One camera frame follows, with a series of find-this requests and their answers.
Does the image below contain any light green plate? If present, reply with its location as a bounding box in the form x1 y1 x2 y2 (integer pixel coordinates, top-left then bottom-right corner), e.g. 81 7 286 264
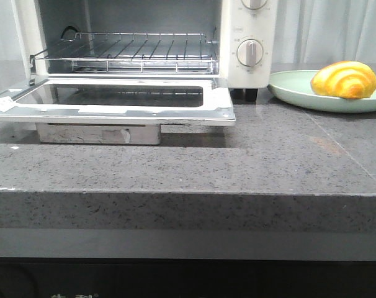
268 70 376 113

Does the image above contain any metal wire oven rack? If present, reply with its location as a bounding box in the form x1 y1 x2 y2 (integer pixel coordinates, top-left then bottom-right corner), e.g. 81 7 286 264
29 32 219 76

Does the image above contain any lower oven control knob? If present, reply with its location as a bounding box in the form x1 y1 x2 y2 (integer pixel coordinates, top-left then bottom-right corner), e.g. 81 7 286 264
236 39 264 67

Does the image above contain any white Toshiba toaster oven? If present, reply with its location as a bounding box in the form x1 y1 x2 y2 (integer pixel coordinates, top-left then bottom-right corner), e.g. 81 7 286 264
11 0 279 103

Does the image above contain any yellow striped bread roll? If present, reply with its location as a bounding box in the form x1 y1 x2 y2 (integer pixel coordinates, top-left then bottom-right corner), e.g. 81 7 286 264
310 61 376 99

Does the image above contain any oven control knob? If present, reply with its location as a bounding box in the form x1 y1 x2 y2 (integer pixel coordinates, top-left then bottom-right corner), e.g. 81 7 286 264
236 39 264 67
241 0 267 10

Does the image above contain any upper oven control knob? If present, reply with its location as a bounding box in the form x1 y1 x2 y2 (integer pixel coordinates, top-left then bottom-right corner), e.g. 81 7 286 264
241 0 267 10

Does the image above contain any oven glass door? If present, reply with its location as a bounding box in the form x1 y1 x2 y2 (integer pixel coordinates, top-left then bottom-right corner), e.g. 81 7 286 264
0 76 236 145

